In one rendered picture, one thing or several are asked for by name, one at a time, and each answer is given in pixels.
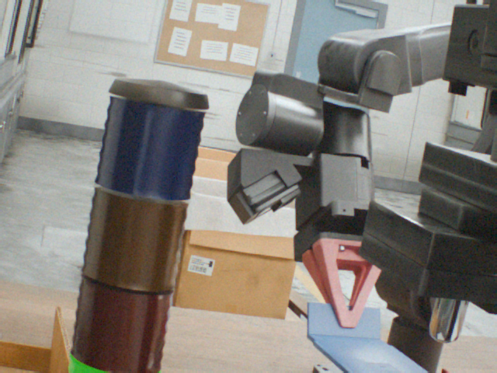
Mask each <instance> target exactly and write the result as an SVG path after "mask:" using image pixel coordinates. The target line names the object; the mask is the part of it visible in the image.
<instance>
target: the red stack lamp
mask: <svg viewBox="0 0 497 373"><path fill-rule="evenodd" d="M80 276H81V282H80V284H79V286H78V289H79V294H78V297H77V299H76V301H77V302H78V307H77V308H76V310H75V323H74V325H73V327H74V333H73V334H72V346H71V355H72V356H73V357H74V358H75V359H77V360H78V361H81V362H82V363H84V364H86V365H87V366H89V367H90V368H94V369H98V370H101V371H108V372H112V373H158V372H160V371H161V369H162V363H161V360H162V358H163V357H164V351H163V348H164V346H165V344H166V333H167V331H168V321H169V318H170V308H171V307H172V296H173V294H174V292H175V288H174V289H170V290H167V291H139V290H131V289H128V288H122V287H118V286H114V285H111V284H105V283H103V282H100V281H97V280H96V279H93V278H91V277H89V276H87V275H85V274H84V273H83V272H82V271H81V272H80Z"/></svg>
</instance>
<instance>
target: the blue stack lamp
mask: <svg viewBox="0 0 497 373"><path fill-rule="evenodd" d="M109 98H110V102H109V105H108V107H107V108H106V114H107V118H106V121H105V123H104V129H105V131H104V133H103V136H102V143H103V146H102V147H101V150H100V152H99V158H100V160H99V163H98V165H97V175H96V179H95V183H96V184H98V185H100V186H101V187H105V188H107V189H111V190H115V191H119V192H122V193H128V194H133V195H138V196H141V197H146V198H151V199H158V200H190V199H191V189H192V187H193V175H194V173H195V172H196V160H197V157H198V155H199V151H198V148H199V145H200V142H201V131H202V130H203V127H204V117H205V116H206V113H207V111H206V110H194V109H188V108H182V107H176V106H167V105H162V104H158V103H150V102H146V101H142V100H140V101H138V100H134V99H128V98H124V97H121V96H116V95H109Z"/></svg>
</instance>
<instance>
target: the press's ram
mask: <svg viewBox="0 0 497 373"><path fill-rule="evenodd" d="M488 113H489V114H490V115H491V116H494V117H497V91H495V90H492V92H491V95H490V100H489V107H488ZM495 127H496V130H495V136H494V139H493V143H492V153H491V155H485V154H480V153H477V152H469V151H465V150H460V149H455V148H451V147H447V146H444V145H440V144H437V143H434V142H430V141H426V143H425V149H424V153H423V157H422V164H421V168H420V172H419V179H418V181H419V182H420V183H423V184H425V185H427V186H430V187H432V188H434V189H436V190H433V189H429V188H422V193H421V197H420V201H419V207H410V206H405V205H400V204H391V203H386V202H380V201H375V200H371V201H370V203H369V205H368V209H367V216H366V221H365V225H364V229H363V230H364V231H365V232H363V236H362V240H361V245H360V252H359V256H361V257H363V258H364V259H365V260H367V261H368V262H370V263H372V264H373V265H374V266H376V267H377V268H379V269H380V270H382V271H384V272H385V273H386V274H387V275H388V276H390V277H392V278H393V279H394V280H396V281H397V282H398V283H400V284H403V285H404V286H406V287H407V288H408V289H409V290H411V291H413V292H414V293H416V294H417V295H418V296H420V297H431V298H436V303H435V304H434V307H433V314H432V318H431V321H430V325H429V335H430V336H431V337H432V338H433V339H435V340H436V341H439V342H441V343H449V342H453V341H455V340H457V338H458V337H459V336H460V334H461V330H462V329H463V326H464V320H465V316H466V313H467V307H468V302H470V303H472V304H473V305H475V306H476V307H479V308H480V309H482V310H483V311H485V312H486V313H488V314H493V315H497V122H496V126H495Z"/></svg>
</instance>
